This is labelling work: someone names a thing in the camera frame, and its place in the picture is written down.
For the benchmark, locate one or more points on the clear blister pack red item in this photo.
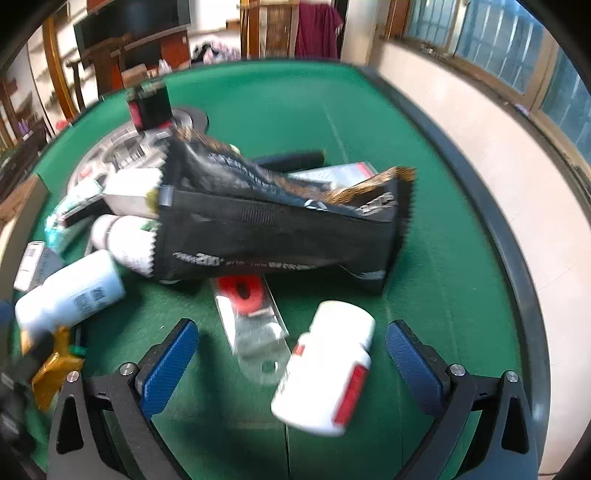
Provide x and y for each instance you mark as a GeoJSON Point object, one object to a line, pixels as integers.
{"type": "Point", "coordinates": [254, 332]}

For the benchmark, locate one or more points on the round grey table console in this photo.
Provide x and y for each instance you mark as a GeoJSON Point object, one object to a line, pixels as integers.
{"type": "Point", "coordinates": [124, 152]}

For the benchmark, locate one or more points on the maroon garment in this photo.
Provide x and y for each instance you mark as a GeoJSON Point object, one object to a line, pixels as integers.
{"type": "Point", "coordinates": [318, 27]}

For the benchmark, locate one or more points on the window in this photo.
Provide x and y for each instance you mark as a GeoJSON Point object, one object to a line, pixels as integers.
{"type": "Point", "coordinates": [498, 46]}

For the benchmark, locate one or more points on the yellow packet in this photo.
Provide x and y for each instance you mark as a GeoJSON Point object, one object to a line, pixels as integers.
{"type": "Point", "coordinates": [53, 374]}

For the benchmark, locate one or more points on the black marker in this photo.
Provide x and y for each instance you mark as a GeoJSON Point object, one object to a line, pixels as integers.
{"type": "Point", "coordinates": [295, 159]}

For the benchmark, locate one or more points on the carved wooden chair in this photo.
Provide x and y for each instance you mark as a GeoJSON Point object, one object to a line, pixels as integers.
{"type": "Point", "coordinates": [272, 27]}

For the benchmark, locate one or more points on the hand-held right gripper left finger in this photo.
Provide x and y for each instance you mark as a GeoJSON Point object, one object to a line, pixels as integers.
{"type": "Point", "coordinates": [168, 364]}

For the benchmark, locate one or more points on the pile of clothes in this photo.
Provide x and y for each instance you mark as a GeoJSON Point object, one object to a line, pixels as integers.
{"type": "Point", "coordinates": [212, 50]}

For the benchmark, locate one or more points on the dark wooden chair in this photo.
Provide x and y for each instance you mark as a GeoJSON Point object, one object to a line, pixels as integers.
{"type": "Point", "coordinates": [99, 64]}

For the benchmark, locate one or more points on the white bottle ribbed cap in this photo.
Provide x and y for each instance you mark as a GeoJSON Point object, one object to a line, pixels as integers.
{"type": "Point", "coordinates": [122, 240]}

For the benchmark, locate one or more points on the black snack bag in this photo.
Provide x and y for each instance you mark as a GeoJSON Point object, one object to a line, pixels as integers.
{"type": "Point", "coordinates": [277, 230]}

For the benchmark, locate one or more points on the small dark bottle red label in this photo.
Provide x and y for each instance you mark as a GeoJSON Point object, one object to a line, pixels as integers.
{"type": "Point", "coordinates": [152, 108]}

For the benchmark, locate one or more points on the cardboard box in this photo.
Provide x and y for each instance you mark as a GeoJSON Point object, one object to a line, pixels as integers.
{"type": "Point", "coordinates": [23, 203]}

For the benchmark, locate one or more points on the plain white box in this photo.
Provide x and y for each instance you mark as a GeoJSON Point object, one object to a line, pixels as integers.
{"type": "Point", "coordinates": [131, 189]}

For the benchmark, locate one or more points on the white bottle wide smooth cap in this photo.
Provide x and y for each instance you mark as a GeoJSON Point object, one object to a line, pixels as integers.
{"type": "Point", "coordinates": [69, 290]}

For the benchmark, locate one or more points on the white bottle red label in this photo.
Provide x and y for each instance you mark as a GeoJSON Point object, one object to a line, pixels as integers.
{"type": "Point", "coordinates": [318, 369]}

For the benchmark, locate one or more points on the green white wipes packet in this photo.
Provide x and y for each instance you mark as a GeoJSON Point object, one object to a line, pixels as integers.
{"type": "Point", "coordinates": [64, 217]}

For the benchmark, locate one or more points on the black television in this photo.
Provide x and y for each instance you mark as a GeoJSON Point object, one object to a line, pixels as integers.
{"type": "Point", "coordinates": [134, 21]}

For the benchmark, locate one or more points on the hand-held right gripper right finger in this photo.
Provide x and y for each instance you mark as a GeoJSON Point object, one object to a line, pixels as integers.
{"type": "Point", "coordinates": [411, 364]}

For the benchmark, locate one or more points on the small white barcode box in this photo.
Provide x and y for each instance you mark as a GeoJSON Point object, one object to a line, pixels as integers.
{"type": "Point", "coordinates": [30, 261]}

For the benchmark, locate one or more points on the grey carton red end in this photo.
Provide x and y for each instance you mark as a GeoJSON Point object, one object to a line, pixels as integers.
{"type": "Point", "coordinates": [341, 174]}

